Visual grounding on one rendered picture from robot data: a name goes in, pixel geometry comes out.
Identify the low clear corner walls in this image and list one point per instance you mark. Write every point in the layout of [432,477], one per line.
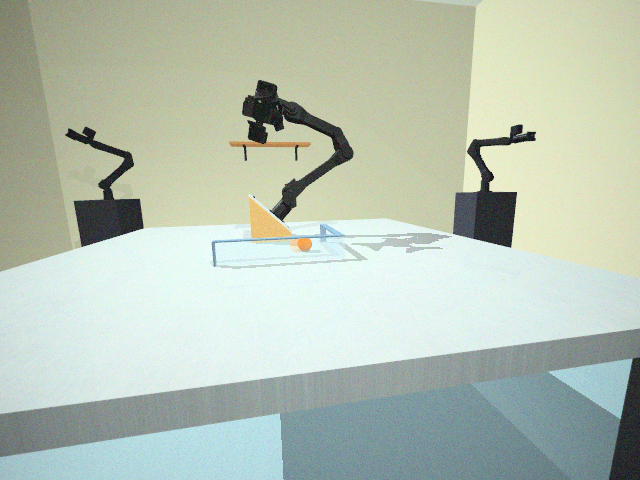
[276,251]

